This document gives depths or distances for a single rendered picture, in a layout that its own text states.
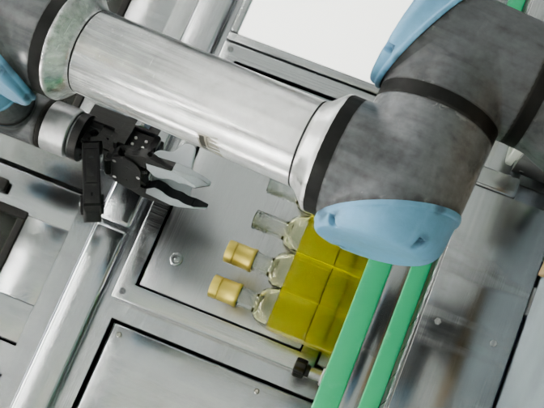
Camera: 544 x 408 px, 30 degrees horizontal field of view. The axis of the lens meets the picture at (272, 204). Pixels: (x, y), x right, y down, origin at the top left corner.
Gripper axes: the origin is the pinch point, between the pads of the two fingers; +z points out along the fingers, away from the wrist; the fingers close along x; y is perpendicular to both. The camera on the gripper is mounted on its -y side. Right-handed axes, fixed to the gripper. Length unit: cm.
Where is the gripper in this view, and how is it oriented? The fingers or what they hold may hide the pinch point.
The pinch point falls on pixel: (198, 196)
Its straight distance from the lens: 144.3
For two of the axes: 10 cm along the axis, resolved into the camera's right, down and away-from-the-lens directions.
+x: -1.1, 5.3, 8.4
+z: 9.3, 3.6, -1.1
